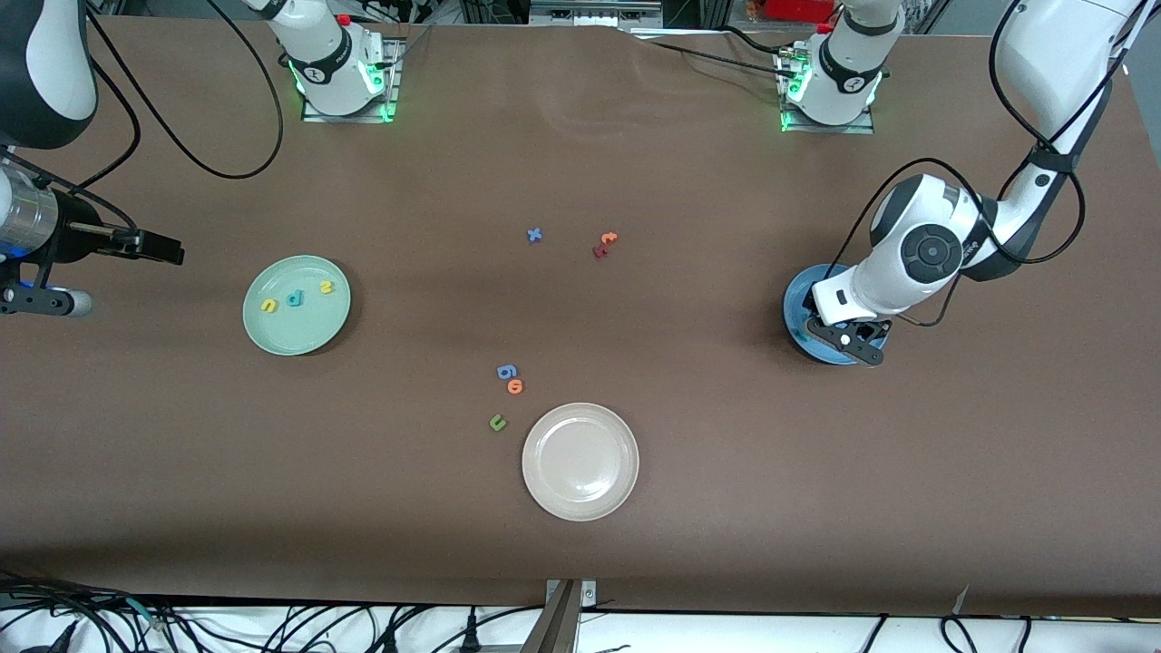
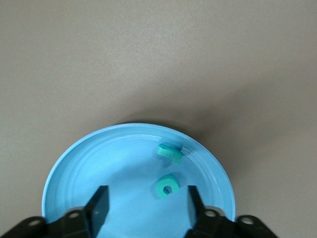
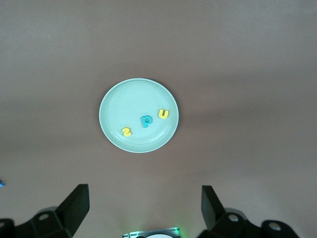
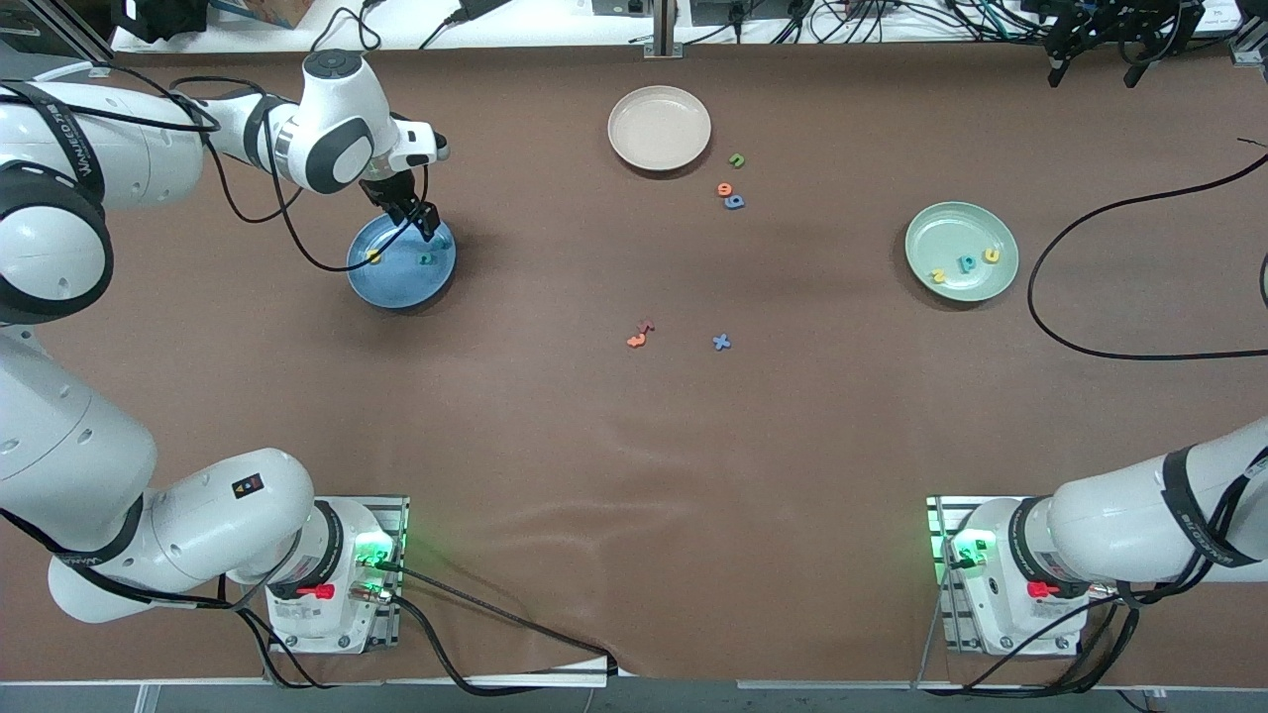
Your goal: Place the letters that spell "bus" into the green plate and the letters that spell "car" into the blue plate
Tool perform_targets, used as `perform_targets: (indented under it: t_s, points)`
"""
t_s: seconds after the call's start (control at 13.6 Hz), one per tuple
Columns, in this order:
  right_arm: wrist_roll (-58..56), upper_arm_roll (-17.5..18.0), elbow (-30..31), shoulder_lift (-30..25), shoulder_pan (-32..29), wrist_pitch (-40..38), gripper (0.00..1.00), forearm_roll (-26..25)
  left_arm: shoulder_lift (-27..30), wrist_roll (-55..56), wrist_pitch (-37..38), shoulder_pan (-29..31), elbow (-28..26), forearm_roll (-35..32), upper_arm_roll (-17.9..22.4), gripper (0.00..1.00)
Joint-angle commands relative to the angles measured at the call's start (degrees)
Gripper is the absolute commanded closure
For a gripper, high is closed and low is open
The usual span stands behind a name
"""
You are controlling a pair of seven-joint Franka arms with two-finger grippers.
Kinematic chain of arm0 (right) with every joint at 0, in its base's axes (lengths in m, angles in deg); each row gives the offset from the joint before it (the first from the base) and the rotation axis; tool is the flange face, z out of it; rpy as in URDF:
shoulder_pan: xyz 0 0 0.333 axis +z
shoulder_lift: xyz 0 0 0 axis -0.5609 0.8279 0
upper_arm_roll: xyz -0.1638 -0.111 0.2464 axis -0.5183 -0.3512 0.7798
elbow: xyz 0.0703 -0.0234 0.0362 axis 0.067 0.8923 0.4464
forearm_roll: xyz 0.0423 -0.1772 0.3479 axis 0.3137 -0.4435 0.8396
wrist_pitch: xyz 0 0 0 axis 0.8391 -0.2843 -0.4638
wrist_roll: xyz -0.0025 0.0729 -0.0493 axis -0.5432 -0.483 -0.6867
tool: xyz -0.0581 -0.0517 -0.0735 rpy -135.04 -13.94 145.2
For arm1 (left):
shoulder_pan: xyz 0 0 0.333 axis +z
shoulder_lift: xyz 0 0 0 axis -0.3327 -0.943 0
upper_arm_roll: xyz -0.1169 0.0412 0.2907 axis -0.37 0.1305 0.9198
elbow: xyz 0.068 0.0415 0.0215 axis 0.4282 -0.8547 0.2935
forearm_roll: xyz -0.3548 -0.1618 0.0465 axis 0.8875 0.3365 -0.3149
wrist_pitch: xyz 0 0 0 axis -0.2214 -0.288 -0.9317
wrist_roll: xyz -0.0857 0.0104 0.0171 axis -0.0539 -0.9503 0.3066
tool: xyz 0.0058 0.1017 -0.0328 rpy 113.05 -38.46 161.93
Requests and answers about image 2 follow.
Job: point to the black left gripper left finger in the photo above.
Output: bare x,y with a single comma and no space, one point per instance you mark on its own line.
97,196

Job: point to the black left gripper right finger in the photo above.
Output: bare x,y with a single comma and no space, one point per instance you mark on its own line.
198,213

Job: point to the teal letter c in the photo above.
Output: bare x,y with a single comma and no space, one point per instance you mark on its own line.
159,188

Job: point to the teal letter r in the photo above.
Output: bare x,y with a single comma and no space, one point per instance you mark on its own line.
164,150

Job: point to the blue plate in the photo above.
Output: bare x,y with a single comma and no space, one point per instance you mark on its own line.
123,161

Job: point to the brown table cover sheet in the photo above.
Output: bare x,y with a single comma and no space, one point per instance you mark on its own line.
74,62

